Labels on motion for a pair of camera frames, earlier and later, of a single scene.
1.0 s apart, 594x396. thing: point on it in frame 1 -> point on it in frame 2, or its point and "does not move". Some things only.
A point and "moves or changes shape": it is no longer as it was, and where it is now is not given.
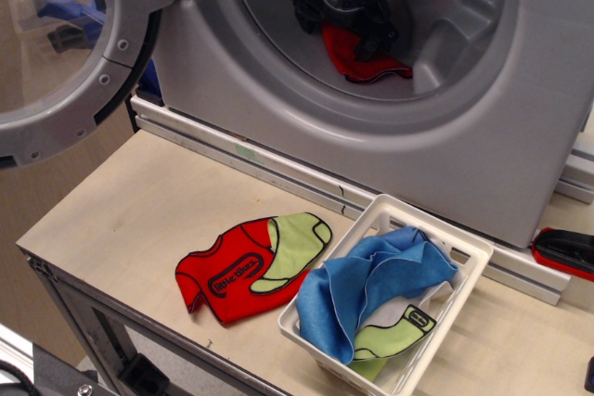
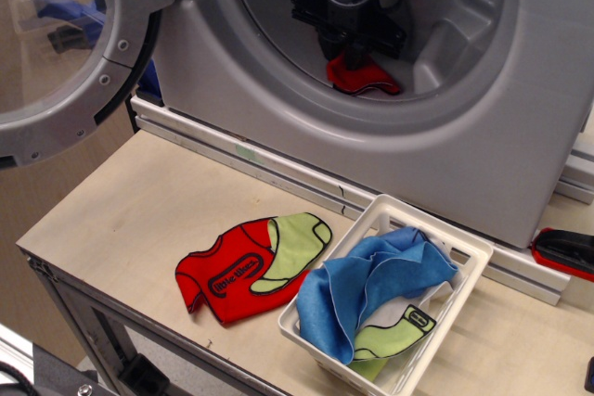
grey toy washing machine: x=499 y=45 does not move
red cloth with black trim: x=342 y=42 moves or changes shape
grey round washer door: x=79 y=31 does not move
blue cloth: x=376 y=273 does not move
